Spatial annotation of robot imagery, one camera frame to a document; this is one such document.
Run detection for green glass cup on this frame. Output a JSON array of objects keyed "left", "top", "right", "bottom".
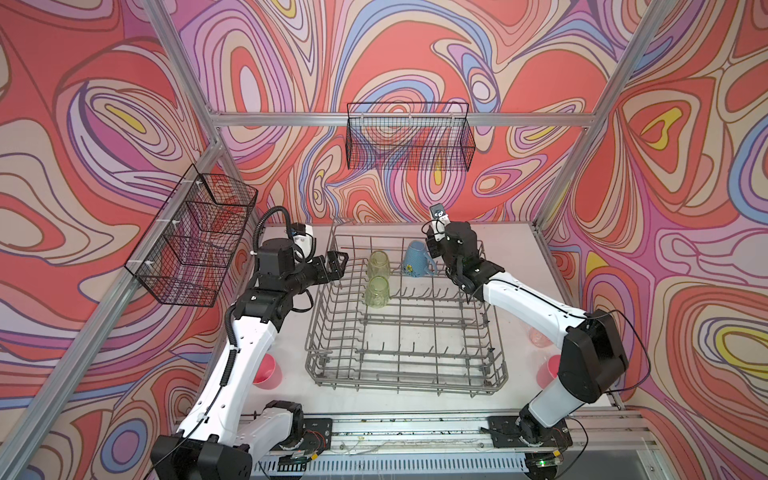
[
  {"left": 364, "top": 276, "right": 390, "bottom": 309},
  {"left": 367, "top": 250, "right": 391, "bottom": 279}
]

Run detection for blue floral ceramic mug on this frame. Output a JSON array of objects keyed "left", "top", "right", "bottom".
[{"left": 401, "top": 240, "right": 437, "bottom": 277}]

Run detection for clear pink glass cup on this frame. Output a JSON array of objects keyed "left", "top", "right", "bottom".
[{"left": 528, "top": 328, "right": 553, "bottom": 348}]

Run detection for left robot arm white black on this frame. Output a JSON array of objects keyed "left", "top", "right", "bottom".
[{"left": 150, "top": 234, "right": 349, "bottom": 479}]

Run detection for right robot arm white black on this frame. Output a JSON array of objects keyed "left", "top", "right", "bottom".
[{"left": 425, "top": 215, "right": 629, "bottom": 445}]

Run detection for pink plastic cup left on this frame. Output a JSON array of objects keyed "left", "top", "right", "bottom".
[{"left": 253, "top": 354, "right": 283, "bottom": 390}]

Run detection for pink plastic cup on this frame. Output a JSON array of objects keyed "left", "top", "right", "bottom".
[
  {"left": 536, "top": 354, "right": 561, "bottom": 389},
  {"left": 253, "top": 354, "right": 283, "bottom": 390}
]

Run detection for pink plastic cup right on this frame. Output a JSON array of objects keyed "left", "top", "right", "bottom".
[{"left": 536, "top": 354, "right": 561, "bottom": 389}]

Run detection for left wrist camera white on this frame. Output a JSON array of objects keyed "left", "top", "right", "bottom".
[{"left": 291, "top": 222, "right": 316, "bottom": 260}]

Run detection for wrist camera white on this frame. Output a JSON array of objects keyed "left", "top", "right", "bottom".
[
  {"left": 429, "top": 203, "right": 450, "bottom": 241},
  {"left": 291, "top": 222, "right": 316, "bottom": 260}
]

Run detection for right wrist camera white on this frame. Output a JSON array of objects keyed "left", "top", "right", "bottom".
[{"left": 429, "top": 203, "right": 450, "bottom": 241}]

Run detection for grey wire dish rack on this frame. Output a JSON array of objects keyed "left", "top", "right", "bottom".
[{"left": 305, "top": 225, "right": 508, "bottom": 396}]

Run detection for black wire basket left wall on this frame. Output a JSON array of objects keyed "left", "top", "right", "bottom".
[{"left": 124, "top": 165, "right": 258, "bottom": 307}]

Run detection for black wire basket wall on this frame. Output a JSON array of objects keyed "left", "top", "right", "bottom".
[
  {"left": 124, "top": 165, "right": 258, "bottom": 307},
  {"left": 345, "top": 100, "right": 476, "bottom": 172}
]

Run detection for black wire basket back wall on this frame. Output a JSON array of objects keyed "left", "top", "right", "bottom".
[{"left": 345, "top": 100, "right": 476, "bottom": 172}]

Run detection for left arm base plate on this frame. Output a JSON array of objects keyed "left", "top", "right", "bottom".
[{"left": 269, "top": 416, "right": 333, "bottom": 456}]

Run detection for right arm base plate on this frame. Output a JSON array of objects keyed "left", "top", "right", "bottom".
[{"left": 479, "top": 415, "right": 573, "bottom": 450}]

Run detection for aluminium frame rails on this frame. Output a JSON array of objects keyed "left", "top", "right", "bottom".
[{"left": 0, "top": 0, "right": 679, "bottom": 480}]

